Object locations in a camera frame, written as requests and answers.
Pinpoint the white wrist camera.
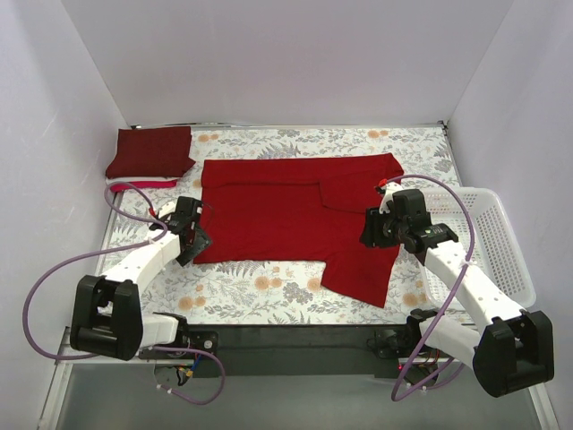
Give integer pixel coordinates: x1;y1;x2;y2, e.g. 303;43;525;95
375;179;403;214
149;201;176;222

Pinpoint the floral table mat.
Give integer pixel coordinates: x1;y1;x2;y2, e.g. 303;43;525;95
104;125;459;324

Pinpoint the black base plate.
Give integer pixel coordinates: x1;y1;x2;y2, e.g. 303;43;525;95
183;323;421;378

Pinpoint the folded pink t-shirt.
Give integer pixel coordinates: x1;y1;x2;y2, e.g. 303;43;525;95
107;178;178;193

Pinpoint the folded dark red t-shirt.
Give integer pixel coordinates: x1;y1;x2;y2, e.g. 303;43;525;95
106;126;195;179

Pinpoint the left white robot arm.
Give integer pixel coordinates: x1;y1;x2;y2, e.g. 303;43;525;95
70;196;212;361

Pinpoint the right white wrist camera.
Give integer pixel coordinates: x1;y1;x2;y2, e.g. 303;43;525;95
375;179;403;214

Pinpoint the aluminium frame rail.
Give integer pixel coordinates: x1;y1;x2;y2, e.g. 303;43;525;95
56;326;93;365

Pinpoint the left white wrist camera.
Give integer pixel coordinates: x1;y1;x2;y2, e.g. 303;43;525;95
149;201;176;222

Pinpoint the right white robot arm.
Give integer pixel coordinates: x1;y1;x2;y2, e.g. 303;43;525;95
361;184;554;398

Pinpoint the white plastic basket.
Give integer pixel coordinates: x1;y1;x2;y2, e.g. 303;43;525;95
423;186;536;308

